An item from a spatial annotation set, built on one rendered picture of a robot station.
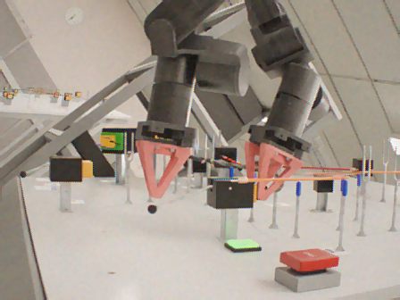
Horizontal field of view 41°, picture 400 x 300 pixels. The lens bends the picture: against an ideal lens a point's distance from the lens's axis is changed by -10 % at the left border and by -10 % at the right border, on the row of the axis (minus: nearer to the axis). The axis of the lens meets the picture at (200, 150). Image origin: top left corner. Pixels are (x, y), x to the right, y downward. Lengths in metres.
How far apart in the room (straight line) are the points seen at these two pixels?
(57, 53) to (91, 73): 0.62
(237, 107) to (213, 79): 1.15
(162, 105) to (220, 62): 0.10
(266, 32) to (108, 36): 7.56
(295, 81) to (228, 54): 0.14
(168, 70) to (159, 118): 0.07
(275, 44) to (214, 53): 0.15
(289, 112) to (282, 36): 0.12
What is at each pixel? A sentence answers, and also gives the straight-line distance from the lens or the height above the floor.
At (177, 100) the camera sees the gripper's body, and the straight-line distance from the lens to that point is 0.78.
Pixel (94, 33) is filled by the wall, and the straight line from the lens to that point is 8.40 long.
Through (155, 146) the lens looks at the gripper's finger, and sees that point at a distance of 0.78.
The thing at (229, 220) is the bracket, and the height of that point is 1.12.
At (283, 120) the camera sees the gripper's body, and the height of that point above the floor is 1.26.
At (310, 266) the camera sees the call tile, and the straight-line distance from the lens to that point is 0.60.
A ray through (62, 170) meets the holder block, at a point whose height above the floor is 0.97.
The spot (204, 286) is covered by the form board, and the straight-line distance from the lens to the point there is 0.62.
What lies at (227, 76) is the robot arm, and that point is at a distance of 0.76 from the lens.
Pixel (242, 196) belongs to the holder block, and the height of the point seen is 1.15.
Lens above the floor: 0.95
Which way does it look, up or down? 13 degrees up
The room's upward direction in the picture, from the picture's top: 53 degrees clockwise
